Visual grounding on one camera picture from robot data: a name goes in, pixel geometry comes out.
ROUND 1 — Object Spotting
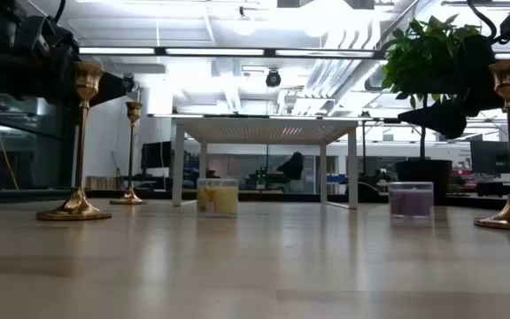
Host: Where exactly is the person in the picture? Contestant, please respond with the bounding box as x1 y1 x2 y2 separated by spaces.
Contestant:
275 151 305 182

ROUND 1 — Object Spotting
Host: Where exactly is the white perforated metal shelf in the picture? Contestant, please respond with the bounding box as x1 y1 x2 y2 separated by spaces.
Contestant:
171 116 359 210

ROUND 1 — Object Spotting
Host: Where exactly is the black hanging round device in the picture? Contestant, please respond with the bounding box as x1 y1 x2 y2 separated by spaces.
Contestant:
265 68 282 89

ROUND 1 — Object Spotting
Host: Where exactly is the purple candle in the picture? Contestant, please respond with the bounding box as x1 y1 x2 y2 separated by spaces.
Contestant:
388 181 435 219

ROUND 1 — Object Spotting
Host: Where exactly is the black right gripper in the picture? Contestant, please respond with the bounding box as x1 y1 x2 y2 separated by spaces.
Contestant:
396 35 504 141

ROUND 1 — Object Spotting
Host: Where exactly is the black round plant pot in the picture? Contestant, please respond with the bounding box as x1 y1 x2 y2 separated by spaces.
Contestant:
394 159 453 206

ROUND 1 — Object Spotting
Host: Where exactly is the wooden slat stack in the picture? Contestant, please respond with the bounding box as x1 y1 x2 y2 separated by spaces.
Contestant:
85 175 124 191

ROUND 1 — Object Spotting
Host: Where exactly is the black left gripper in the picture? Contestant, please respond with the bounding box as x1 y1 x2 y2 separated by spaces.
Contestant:
37 26 128 108

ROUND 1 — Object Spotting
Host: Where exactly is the thin orange pole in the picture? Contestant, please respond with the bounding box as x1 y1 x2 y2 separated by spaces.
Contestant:
0 91 20 191

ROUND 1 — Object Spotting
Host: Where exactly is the black computer monitor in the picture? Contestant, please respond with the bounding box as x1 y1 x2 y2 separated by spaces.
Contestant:
469 139 510 175
140 140 173 170

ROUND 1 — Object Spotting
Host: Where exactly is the yellow candle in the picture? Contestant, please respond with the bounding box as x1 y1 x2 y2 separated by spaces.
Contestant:
196 177 240 218

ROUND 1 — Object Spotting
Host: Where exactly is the green leafy small tree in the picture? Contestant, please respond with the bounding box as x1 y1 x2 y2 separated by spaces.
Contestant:
379 13 496 161

